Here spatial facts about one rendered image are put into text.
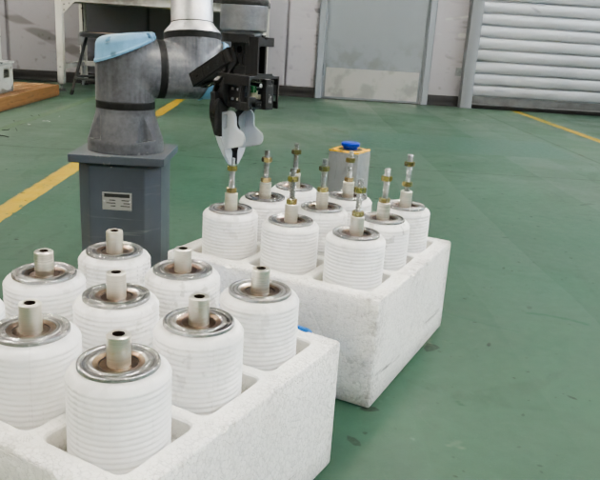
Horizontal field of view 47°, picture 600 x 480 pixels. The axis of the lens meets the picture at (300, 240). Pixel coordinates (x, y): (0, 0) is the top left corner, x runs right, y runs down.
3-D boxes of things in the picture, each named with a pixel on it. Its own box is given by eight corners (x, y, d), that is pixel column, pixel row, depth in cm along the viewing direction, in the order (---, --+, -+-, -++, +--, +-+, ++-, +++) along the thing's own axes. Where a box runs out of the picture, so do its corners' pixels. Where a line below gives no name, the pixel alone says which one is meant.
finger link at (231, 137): (237, 170, 113) (241, 112, 110) (212, 164, 116) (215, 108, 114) (250, 169, 115) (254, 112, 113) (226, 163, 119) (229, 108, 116)
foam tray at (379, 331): (166, 346, 124) (167, 250, 119) (273, 285, 158) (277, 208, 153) (369, 409, 108) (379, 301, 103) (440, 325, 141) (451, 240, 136)
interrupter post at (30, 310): (12, 334, 69) (10, 303, 68) (32, 326, 71) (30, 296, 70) (30, 340, 68) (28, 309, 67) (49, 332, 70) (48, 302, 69)
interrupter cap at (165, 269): (140, 273, 88) (140, 269, 88) (178, 259, 94) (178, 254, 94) (187, 287, 84) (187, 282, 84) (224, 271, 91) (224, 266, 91)
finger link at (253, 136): (254, 168, 116) (255, 112, 113) (230, 162, 119) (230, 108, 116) (268, 166, 118) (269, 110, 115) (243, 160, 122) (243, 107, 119)
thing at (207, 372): (133, 475, 77) (132, 326, 72) (189, 436, 85) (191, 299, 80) (203, 508, 73) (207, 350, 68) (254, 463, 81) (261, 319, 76)
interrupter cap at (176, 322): (147, 328, 73) (147, 321, 72) (192, 306, 79) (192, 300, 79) (205, 347, 69) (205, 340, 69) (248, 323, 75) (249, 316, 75)
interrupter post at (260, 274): (246, 294, 83) (247, 268, 82) (256, 289, 85) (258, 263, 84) (262, 299, 82) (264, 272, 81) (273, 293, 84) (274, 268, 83)
